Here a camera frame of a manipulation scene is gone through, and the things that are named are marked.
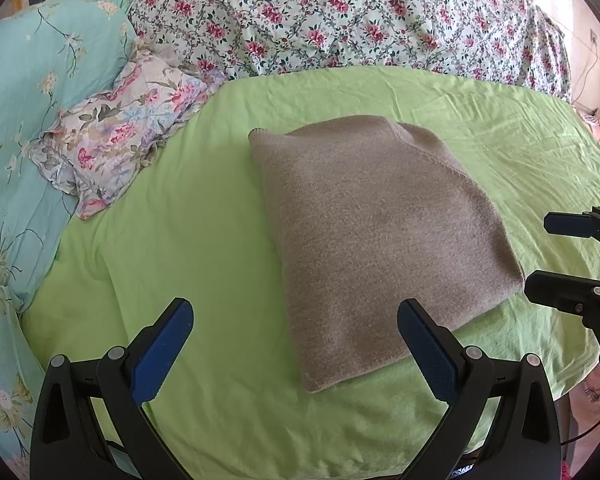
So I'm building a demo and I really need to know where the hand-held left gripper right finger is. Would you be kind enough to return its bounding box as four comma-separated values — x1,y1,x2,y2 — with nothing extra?
397,298,563,480

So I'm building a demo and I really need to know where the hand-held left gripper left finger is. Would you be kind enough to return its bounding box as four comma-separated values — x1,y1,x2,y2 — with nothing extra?
30,297,196,480

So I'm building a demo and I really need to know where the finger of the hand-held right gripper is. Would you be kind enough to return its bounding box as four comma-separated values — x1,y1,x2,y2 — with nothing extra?
543,205,600,261
524,270,600,368

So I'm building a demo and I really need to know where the beige knit sweater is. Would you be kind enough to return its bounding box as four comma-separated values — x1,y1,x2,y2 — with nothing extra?
247,115,526,395

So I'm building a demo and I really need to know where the green bed sheet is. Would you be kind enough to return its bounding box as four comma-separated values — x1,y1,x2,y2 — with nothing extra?
20,65,600,480

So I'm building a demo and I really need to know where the small ruffled floral pillow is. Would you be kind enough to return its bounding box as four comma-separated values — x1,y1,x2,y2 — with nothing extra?
27,42,228,221

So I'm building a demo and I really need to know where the teal floral pillow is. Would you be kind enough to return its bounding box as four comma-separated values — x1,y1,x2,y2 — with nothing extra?
0,0,153,461

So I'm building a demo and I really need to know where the white pink floral quilt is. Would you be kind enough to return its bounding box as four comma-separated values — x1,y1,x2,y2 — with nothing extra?
127,0,573,103

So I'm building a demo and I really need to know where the black cable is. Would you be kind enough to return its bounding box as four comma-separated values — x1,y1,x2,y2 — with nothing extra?
560,405,600,447

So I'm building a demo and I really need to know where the white wall cable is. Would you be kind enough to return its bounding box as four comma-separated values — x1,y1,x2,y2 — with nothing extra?
575,42,600,111

